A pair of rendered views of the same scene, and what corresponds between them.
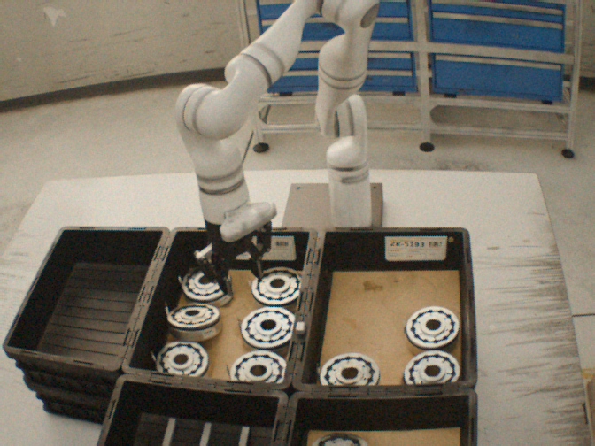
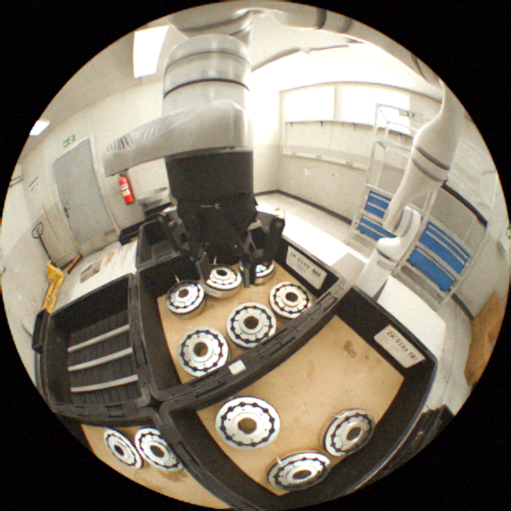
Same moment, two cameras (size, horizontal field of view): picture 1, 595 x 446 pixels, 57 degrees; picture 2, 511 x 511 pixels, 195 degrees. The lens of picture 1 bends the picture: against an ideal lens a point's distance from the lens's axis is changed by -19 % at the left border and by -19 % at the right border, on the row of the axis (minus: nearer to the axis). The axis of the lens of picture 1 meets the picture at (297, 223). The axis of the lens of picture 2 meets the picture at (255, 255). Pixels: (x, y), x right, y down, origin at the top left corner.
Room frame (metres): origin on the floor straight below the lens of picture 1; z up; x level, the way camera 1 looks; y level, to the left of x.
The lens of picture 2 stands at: (0.73, -0.02, 1.15)
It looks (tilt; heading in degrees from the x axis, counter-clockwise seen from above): 40 degrees down; 44
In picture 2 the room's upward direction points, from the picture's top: straight up
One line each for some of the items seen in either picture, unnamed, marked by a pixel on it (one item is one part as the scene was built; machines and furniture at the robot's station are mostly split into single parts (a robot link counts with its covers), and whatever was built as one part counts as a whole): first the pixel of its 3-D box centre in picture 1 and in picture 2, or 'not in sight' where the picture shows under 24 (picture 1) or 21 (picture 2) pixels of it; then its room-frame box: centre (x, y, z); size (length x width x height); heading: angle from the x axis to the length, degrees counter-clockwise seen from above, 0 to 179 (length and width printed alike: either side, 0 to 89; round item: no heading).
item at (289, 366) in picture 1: (222, 303); (230, 281); (0.83, 0.15, 0.92); 0.40 x 0.30 x 0.02; 168
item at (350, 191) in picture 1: (350, 192); (375, 272); (1.21, -0.13, 0.84); 0.09 x 0.09 x 0.17; 67
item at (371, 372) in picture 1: (350, 375); (247, 425); (0.67, -0.05, 0.86); 0.10 x 0.10 x 0.01
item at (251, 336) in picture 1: (268, 327); (250, 323); (0.81, 0.07, 0.86); 0.10 x 0.10 x 0.01
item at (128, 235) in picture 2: not in sight; (137, 240); (0.63, 1.99, 0.31); 0.40 x 0.30 x 0.34; 168
